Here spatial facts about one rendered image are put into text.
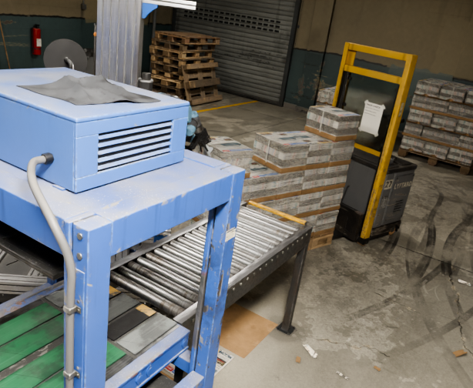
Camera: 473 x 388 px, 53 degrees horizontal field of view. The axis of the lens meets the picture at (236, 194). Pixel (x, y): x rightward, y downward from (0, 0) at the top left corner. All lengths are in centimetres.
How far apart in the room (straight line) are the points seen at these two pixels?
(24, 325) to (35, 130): 94
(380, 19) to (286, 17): 202
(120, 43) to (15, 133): 168
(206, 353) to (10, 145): 103
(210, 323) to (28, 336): 69
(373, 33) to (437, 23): 120
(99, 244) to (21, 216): 24
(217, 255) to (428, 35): 874
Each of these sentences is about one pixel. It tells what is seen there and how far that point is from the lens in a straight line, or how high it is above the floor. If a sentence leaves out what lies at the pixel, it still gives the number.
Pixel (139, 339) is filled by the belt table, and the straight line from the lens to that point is 198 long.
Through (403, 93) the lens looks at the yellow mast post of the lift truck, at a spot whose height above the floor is 153.
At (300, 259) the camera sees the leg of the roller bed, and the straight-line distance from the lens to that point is 317.
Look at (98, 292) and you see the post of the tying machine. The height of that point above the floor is 137.
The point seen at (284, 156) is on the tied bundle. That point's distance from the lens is 384.
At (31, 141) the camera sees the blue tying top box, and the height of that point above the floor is 164.
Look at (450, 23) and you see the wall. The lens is 1002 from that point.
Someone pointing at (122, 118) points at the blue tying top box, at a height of 173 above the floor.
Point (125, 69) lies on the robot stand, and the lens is 306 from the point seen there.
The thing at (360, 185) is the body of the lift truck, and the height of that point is 53.
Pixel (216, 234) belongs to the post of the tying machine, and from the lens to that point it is 165.
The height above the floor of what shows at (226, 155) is 104.
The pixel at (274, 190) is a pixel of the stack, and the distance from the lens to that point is 390.
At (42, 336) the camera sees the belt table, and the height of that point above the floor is 80.
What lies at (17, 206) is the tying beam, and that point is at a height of 152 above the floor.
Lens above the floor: 206
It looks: 22 degrees down
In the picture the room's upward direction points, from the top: 8 degrees clockwise
